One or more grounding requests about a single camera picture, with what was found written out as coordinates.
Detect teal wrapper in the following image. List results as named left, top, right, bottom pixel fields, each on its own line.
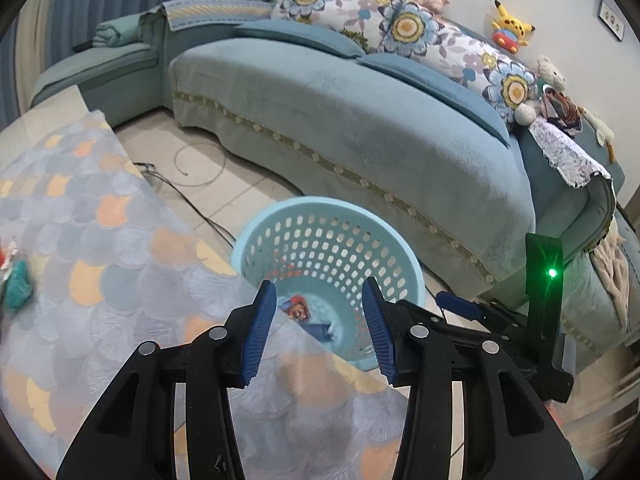
left=2, top=259, right=34, bottom=311

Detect teal sectional sofa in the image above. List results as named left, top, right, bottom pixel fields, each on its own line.
left=30, top=0, right=639, bottom=362

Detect light blue laundry basket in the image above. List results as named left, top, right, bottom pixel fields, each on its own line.
left=231, top=196, right=426, bottom=372

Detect white lace armrest cover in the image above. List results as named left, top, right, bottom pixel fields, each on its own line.
left=528, top=117, right=612, bottom=188

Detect patterned scale tablecloth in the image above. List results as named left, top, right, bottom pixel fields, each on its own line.
left=1, top=112, right=407, bottom=479

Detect right blue flat pillow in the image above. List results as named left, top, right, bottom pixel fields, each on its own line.
left=357, top=53, right=510, bottom=148

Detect blue flat pillow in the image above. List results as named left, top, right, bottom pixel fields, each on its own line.
left=357, top=53, right=510, bottom=148
left=233, top=20, right=366, bottom=60

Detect white duck plush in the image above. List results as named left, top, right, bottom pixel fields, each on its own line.
left=578, top=106, right=616, bottom=162

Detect white bear plush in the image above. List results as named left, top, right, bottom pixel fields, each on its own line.
left=514, top=54, right=566, bottom=127

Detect pikachu plush toy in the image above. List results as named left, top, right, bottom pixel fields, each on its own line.
left=491, top=0, right=536, bottom=53

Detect right floral cushion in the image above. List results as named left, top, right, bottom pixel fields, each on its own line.
left=378, top=0, right=536, bottom=126

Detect floral cushion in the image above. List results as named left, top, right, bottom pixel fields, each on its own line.
left=271, top=0, right=402, bottom=53
left=378, top=0, right=536, bottom=126

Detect left floral cushion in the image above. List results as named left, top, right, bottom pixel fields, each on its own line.
left=271, top=0, right=402, bottom=53

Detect left blue flat pillow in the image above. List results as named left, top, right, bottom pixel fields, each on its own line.
left=233, top=20, right=366, bottom=60

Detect folded teal blanket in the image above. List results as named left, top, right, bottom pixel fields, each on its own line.
left=92, top=14, right=140, bottom=48

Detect striped armrest cover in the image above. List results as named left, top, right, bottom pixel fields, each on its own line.
left=162, top=0, right=274, bottom=32

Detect blue curtains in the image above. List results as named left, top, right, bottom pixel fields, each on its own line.
left=1, top=0, right=165, bottom=127

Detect black cable on floor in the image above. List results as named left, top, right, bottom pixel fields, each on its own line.
left=131, top=138, right=237, bottom=252

